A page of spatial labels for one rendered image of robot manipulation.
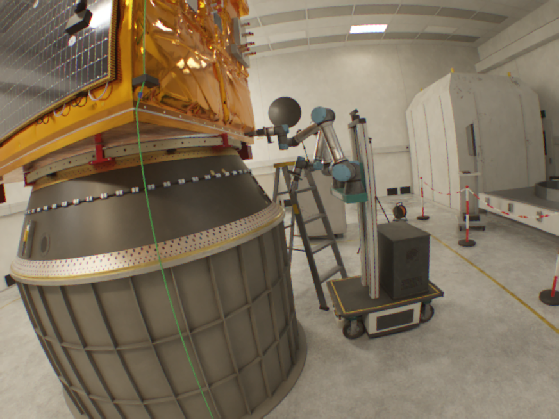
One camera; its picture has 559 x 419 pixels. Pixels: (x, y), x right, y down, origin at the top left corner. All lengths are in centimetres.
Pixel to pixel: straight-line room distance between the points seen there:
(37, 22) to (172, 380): 206
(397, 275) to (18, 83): 286
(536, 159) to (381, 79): 541
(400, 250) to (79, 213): 212
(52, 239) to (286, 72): 887
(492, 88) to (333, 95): 496
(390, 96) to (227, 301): 890
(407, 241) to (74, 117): 225
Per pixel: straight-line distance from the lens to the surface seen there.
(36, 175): 182
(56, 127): 147
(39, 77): 161
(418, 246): 231
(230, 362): 164
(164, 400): 166
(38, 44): 173
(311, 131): 213
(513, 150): 752
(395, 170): 950
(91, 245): 138
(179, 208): 138
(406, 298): 243
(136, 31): 128
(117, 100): 118
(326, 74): 956
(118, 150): 147
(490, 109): 721
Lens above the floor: 150
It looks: 9 degrees down
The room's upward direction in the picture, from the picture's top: 8 degrees counter-clockwise
